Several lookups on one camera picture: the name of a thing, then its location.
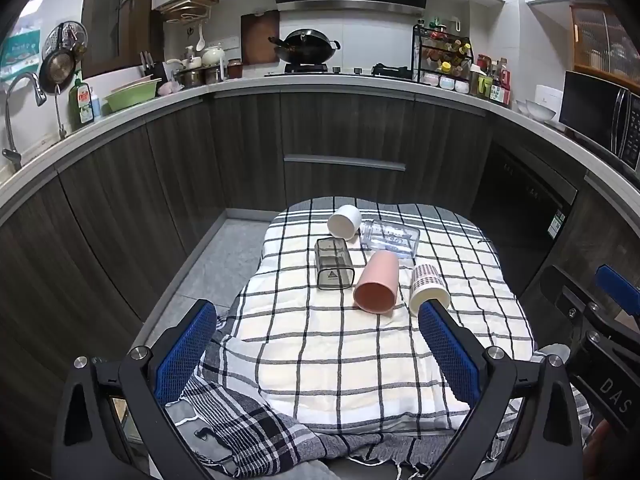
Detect black knife block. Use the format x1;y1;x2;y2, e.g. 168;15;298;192
140;51;169;84

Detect chrome kitchen faucet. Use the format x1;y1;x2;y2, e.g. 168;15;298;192
1;72;48;172

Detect green plastic basin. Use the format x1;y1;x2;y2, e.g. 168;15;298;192
103;78;157;114

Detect white bowls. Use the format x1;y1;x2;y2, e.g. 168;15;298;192
525;100;557;122

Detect black spice rack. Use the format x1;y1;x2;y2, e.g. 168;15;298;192
411;18;477;95

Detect dark brown cutting board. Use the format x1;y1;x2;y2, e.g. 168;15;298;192
240;10;281;65

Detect hanging frying pan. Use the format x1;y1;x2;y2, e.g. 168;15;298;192
39;47;77;96

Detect wooden glass-door cabinet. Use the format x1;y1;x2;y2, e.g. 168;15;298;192
569;2;640;95

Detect black built-in dishwasher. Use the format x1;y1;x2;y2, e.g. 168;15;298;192
469;139;582;302

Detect white cup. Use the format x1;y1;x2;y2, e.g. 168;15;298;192
327;204;363;238

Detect metal drawer handle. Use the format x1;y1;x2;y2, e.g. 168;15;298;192
283;153;407;172

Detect red label sauce bottle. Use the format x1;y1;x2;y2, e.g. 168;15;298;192
497;58;513;106

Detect thin chrome water tap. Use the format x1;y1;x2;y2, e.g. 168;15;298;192
52;84;69;142

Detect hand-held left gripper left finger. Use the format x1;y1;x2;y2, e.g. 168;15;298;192
52;299;236;480

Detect white wall socket panel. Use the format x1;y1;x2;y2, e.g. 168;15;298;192
534;82;564;109

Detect pink cup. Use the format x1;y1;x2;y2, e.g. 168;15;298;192
353;251;400;314

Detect black wok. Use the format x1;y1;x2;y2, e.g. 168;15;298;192
268;29;342;64

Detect round hanging strainer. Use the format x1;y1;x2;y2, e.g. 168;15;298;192
42;20;90;61

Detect clear glass cup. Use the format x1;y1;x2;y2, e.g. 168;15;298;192
360;219;421;259

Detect white black checked cloth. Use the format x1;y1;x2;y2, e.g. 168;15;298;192
220;198;540;435

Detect person's right hand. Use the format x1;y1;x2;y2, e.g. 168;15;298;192
582;417;620;480

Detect green dish soap bottle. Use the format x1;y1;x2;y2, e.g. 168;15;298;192
68;70;96;131

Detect grey transparent square cup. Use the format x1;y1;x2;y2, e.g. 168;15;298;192
314;237;357;291

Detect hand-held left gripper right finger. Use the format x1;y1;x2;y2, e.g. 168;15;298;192
418;301;585;480

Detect wall rack with wooden boards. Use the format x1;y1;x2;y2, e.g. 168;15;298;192
158;0;221;24

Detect checked pattern paper cup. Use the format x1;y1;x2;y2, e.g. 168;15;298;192
409;263;452;317

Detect dark plaid cloth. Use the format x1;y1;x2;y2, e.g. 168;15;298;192
165;310;328;467

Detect grey fringed cloth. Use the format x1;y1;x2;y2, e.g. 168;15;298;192
197;345;596;480

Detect wall poster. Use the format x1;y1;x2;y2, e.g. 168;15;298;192
0;29;42;84

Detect dark wood base cabinets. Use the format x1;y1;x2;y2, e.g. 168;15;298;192
0;85;640;461

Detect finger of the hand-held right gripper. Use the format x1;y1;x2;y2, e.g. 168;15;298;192
540;264;601;333
594;265;640;322

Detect gas stove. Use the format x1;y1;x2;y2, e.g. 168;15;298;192
264;62;417;79

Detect black microwave oven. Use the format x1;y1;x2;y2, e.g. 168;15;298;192
558;70;640;172

